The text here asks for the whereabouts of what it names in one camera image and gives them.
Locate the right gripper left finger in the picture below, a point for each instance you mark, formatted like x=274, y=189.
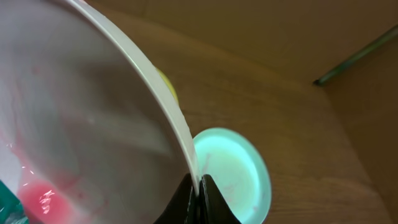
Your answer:
x=182, y=208

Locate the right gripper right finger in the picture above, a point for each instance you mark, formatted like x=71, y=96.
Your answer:
x=213, y=206

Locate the light blue plate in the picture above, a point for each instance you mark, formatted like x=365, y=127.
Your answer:
x=238, y=170

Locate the pink-white plate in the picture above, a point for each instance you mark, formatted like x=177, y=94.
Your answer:
x=90, y=132

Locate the yellow-green plate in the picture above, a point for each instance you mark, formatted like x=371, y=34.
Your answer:
x=169, y=85

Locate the teal plastic tray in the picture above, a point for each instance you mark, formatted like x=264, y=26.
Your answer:
x=12, y=211

